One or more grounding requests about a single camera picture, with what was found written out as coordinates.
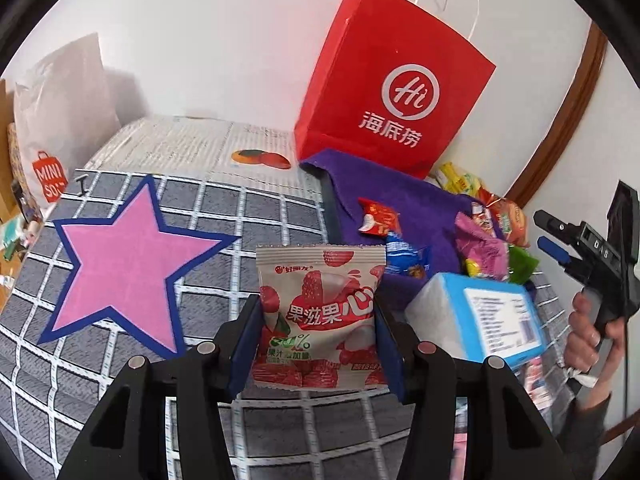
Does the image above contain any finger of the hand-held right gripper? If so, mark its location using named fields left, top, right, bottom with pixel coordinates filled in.
left=533, top=210, right=583, bottom=246
left=537, top=237, right=588, bottom=277

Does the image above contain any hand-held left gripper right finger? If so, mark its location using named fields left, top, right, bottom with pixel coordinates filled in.
left=372, top=300, right=576, bottom=480

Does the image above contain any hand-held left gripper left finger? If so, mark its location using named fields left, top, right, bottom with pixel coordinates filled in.
left=57, top=294, right=263, bottom=480

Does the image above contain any green triangular snack packet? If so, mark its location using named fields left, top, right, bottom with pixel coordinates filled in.
left=507, top=245, right=541, bottom=286

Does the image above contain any magenta snack packet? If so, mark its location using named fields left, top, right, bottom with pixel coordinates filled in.
left=454, top=212, right=511, bottom=281

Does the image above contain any panda print snack packet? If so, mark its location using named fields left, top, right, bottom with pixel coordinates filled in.
left=469, top=201, right=501, bottom=238

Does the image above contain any strawberry print snack packet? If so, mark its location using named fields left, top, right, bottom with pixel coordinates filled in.
left=251, top=243, right=388, bottom=391

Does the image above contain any blue white box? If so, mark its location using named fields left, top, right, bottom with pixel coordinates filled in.
left=404, top=272, right=547, bottom=365

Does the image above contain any blue snack packet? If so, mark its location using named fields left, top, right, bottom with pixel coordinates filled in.
left=384, top=232, right=432, bottom=278

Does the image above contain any purple felt tray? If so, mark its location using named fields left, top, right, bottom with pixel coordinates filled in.
left=299, top=149, right=538, bottom=306

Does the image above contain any white red candy packet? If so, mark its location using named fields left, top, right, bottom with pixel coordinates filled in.
left=520, top=357, right=556, bottom=411

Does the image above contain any small red snack packet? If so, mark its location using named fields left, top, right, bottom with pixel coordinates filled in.
left=357, top=197, right=402, bottom=237

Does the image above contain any person's right forearm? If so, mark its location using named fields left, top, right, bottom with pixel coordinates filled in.
left=552, top=377, right=626, bottom=466

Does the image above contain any person's right hand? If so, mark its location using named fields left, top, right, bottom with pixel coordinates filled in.
left=564, top=292, right=626, bottom=386

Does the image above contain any orange chips bag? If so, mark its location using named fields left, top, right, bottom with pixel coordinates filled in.
left=487, top=197, right=528, bottom=248

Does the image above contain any yellow chips bag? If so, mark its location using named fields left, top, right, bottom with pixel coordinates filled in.
left=434, top=161, right=488, bottom=198

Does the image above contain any grey checked star tablecloth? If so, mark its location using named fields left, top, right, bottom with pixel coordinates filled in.
left=0, top=167, right=566, bottom=480

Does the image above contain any newspaper sheet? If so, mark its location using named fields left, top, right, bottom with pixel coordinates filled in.
left=82, top=115, right=326, bottom=201

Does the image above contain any red paper bag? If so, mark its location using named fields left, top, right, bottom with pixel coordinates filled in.
left=294, top=0, right=497, bottom=181

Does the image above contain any wooden furniture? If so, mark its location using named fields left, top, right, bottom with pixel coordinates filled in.
left=0, top=80, right=18, bottom=221

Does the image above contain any white plastic shopping bag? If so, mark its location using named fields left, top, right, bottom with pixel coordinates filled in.
left=7, top=32, right=123, bottom=221

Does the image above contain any brown wooden door frame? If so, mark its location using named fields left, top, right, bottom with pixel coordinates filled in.
left=505, top=20, right=608, bottom=211

